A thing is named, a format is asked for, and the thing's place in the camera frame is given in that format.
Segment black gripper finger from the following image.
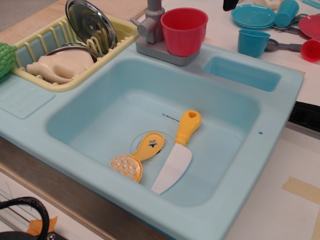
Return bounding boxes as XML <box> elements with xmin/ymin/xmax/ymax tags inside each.
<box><xmin>223</xmin><ymin>0</ymin><xmax>239</xmax><ymax>12</ymax></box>

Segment large red plastic cup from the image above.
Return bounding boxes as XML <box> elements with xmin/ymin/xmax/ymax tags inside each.
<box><xmin>160</xmin><ymin>7</ymin><xmax>209</xmax><ymax>57</ymax></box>

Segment short teal cup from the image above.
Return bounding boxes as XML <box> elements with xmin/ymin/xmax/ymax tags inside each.
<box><xmin>237</xmin><ymin>29</ymin><xmax>271</xmax><ymax>58</ymax></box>

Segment tall teal cup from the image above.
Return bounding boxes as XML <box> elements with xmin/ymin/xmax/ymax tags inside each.
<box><xmin>274</xmin><ymin>0</ymin><xmax>300</xmax><ymax>28</ymax></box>

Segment small red cup right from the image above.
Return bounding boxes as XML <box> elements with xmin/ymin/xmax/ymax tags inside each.
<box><xmin>300</xmin><ymin>37</ymin><xmax>320</xmax><ymax>63</ymax></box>

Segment stacked teal plates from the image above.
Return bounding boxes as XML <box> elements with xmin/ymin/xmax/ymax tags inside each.
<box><xmin>231</xmin><ymin>4</ymin><xmax>276</xmax><ymax>29</ymax></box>

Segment cream toy item top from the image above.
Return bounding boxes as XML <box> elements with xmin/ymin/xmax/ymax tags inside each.
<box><xmin>253</xmin><ymin>0</ymin><xmax>283</xmax><ymax>10</ymax></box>

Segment grey toy spoon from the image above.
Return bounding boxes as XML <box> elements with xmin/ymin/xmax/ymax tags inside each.
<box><xmin>264</xmin><ymin>38</ymin><xmax>302</xmax><ymax>53</ymax></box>

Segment grey toy utensil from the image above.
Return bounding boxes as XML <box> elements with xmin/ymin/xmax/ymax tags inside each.
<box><xmin>271</xmin><ymin>13</ymin><xmax>308</xmax><ymax>35</ymax></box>

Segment red plastic plate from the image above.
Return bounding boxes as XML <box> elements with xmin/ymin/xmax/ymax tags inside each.
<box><xmin>298</xmin><ymin>14</ymin><xmax>320</xmax><ymax>38</ymax></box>

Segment grey toy faucet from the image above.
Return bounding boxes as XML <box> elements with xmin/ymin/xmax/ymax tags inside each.
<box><xmin>130</xmin><ymin>0</ymin><xmax>200</xmax><ymax>66</ymax></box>

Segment round silver pot lid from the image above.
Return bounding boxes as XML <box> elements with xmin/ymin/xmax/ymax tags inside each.
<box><xmin>65</xmin><ymin>0</ymin><xmax>118</xmax><ymax>54</ymax></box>

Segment silver metal pot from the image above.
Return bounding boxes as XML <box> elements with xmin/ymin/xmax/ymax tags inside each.
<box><xmin>46</xmin><ymin>44</ymin><xmax>100</xmax><ymax>63</ymax></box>

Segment cream toy detergent bottle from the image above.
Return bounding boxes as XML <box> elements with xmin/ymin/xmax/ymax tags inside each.
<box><xmin>26</xmin><ymin>50</ymin><xmax>94</xmax><ymax>84</ymax></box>

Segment yellow dish drying rack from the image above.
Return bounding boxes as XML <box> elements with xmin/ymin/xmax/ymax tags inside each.
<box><xmin>10</xmin><ymin>16</ymin><xmax>139</xmax><ymax>92</ymax></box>

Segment beige masking tape strip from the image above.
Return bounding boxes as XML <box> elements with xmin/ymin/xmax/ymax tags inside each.
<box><xmin>282</xmin><ymin>176</ymin><xmax>320</xmax><ymax>205</ymax></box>

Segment green toy corn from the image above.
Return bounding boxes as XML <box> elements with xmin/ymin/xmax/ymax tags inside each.
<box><xmin>0</xmin><ymin>42</ymin><xmax>18</xmax><ymax>78</ymax></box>

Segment orange tape piece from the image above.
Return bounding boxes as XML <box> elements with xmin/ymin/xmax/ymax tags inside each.
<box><xmin>26</xmin><ymin>216</ymin><xmax>58</xmax><ymax>236</ymax></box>

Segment black bracket right edge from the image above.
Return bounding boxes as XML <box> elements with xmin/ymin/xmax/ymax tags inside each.
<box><xmin>288</xmin><ymin>101</ymin><xmax>320</xmax><ymax>133</ymax></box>

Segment yellow handled toy knife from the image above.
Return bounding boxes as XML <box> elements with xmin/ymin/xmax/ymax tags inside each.
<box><xmin>151</xmin><ymin>110</ymin><xmax>202</xmax><ymax>195</ymax></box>

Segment black braided cable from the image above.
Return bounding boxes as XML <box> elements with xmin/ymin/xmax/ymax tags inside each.
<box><xmin>0</xmin><ymin>196</ymin><xmax>51</xmax><ymax>240</ymax></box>

